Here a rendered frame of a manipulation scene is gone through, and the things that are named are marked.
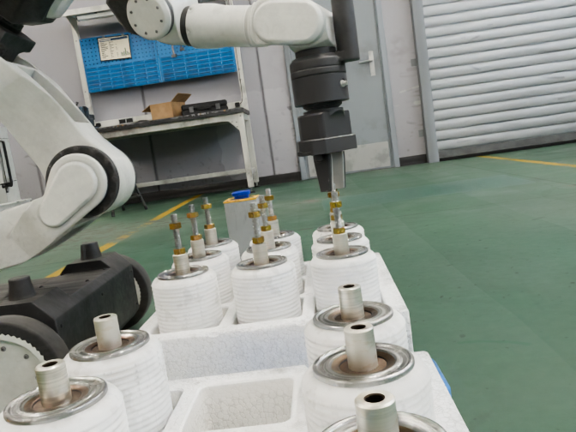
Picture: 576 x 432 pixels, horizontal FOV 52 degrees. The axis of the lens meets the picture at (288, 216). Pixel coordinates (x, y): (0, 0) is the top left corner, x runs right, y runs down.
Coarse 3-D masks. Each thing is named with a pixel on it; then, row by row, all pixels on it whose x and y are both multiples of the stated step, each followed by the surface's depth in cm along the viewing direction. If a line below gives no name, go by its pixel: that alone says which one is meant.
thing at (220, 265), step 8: (224, 256) 97; (192, 264) 94; (200, 264) 94; (208, 264) 94; (216, 264) 95; (224, 264) 96; (216, 272) 95; (224, 272) 96; (224, 280) 96; (224, 288) 96; (232, 288) 98; (224, 296) 96; (232, 296) 98
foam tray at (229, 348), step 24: (384, 264) 105; (312, 288) 95; (384, 288) 89; (312, 312) 82; (408, 312) 78; (168, 336) 81; (192, 336) 80; (216, 336) 79; (240, 336) 79; (264, 336) 79; (288, 336) 79; (408, 336) 78; (168, 360) 80; (192, 360) 80; (216, 360) 80; (240, 360) 80; (264, 360) 80; (288, 360) 79
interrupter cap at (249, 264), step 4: (268, 256) 89; (272, 256) 88; (276, 256) 88; (280, 256) 87; (284, 256) 86; (244, 260) 88; (248, 260) 88; (252, 260) 88; (272, 260) 87; (276, 260) 86; (280, 260) 85; (284, 260) 84; (240, 264) 86; (244, 264) 85; (248, 264) 85; (252, 264) 86; (268, 264) 83; (272, 264) 82; (276, 264) 82; (280, 264) 83; (240, 268) 83; (244, 268) 83; (248, 268) 82; (252, 268) 82; (256, 268) 82; (260, 268) 82; (264, 268) 82
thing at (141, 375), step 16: (144, 352) 54; (160, 352) 57; (80, 368) 53; (96, 368) 52; (112, 368) 52; (128, 368) 53; (144, 368) 54; (160, 368) 56; (128, 384) 53; (144, 384) 54; (160, 384) 56; (128, 400) 53; (144, 400) 54; (160, 400) 56; (128, 416) 53; (144, 416) 54; (160, 416) 55
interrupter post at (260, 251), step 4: (252, 244) 85; (256, 244) 84; (260, 244) 84; (264, 244) 84; (252, 248) 85; (256, 248) 84; (260, 248) 84; (264, 248) 84; (256, 252) 84; (260, 252) 84; (264, 252) 84; (256, 256) 84; (260, 256) 84; (264, 256) 84; (256, 260) 85; (260, 260) 84; (264, 260) 84; (268, 260) 85; (256, 264) 85; (260, 264) 84; (264, 264) 85
